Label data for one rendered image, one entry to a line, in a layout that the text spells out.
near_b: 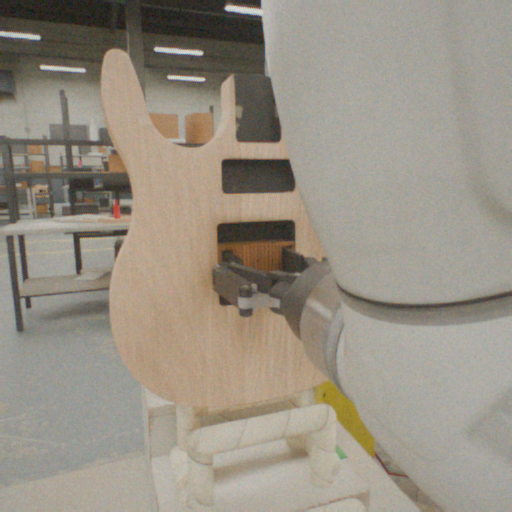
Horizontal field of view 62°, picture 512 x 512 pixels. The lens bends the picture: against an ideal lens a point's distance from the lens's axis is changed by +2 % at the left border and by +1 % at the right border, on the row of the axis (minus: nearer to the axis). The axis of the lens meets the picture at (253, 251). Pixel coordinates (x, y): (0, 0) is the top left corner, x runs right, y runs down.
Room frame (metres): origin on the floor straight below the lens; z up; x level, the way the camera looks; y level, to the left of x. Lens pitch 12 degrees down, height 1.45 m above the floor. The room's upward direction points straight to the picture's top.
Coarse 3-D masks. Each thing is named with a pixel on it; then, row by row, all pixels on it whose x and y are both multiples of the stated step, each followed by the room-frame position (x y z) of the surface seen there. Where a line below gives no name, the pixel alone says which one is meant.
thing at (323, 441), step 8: (320, 432) 0.50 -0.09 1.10; (328, 432) 0.50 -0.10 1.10; (312, 440) 0.51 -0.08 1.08; (320, 440) 0.50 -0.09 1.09; (328, 440) 0.50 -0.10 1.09; (312, 448) 0.51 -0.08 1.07; (320, 448) 0.50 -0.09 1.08; (328, 448) 0.50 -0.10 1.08; (312, 456) 0.51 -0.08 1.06; (320, 456) 0.50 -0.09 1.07; (328, 456) 0.50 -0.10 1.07; (312, 464) 0.51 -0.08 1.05; (320, 464) 0.50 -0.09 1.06; (328, 464) 0.50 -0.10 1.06; (312, 472) 0.51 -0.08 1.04; (320, 472) 0.50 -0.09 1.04; (328, 472) 0.50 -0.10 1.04; (312, 480) 0.51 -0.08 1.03; (320, 480) 0.50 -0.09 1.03; (328, 480) 0.50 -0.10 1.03
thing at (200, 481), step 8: (192, 456) 0.45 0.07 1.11; (200, 456) 0.44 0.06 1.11; (208, 456) 0.45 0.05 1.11; (192, 464) 0.45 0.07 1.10; (200, 464) 0.44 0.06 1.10; (208, 464) 0.45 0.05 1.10; (192, 472) 0.45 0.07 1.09; (200, 472) 0.44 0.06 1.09; (208, 472) 0.45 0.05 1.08; (192, 480) 0.45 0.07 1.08; (200, 480) 0.44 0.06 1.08; (208, 480) 0.45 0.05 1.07; (192, 488) 0.45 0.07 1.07; (200, 488) 0.44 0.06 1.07; (208, 488) 0.45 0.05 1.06; (200, 496) 0.44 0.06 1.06; (208, 496) 0.45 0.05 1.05; (200, 504) 0.44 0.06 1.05; (208, 504) 0.45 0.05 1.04
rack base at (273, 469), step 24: (168, 456) 0.56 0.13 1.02; (216, 456) 0.56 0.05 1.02; (240, 456) 0.56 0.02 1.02; (264, 456) 0.56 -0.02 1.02; (288, 456) 0.56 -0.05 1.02; (168, 480) 0.51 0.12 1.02; (216, 480) 0.51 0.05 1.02; (240, 480) 0.51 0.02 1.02; (264, 480) 0.51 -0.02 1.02; (288, 480) 0.51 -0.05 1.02; (336, 480) 0.51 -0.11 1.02; (360, 480) 0.51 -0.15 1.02; (168, 504) 0.47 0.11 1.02; (216, 504) 0.47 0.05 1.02; (240, 504) 0.47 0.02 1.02; (264, 504) 0.47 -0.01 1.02; (288, 504) 0.47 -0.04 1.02; (312, 504) 0.47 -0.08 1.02
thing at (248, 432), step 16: (272, 416) 0.49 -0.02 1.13; (288, 416) 0.49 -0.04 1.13; (304, 416) 0.49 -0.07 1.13; (320, 416) 0.50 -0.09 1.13; (192, 432) 0.46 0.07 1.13; (208, 432) 0.46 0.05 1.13; (224, 432) 0.46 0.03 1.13; (240, 432) 0.46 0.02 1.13; (256, 432) 0.47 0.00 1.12; (272, 432) 0.47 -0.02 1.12; (288, 432) 0.48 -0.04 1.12; (304, 432) 0.49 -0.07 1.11; (192, 448) 0.45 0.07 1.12; (208, 448) 0.45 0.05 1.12; (224, 448) 0.45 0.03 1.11; (240, 448) 0.47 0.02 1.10
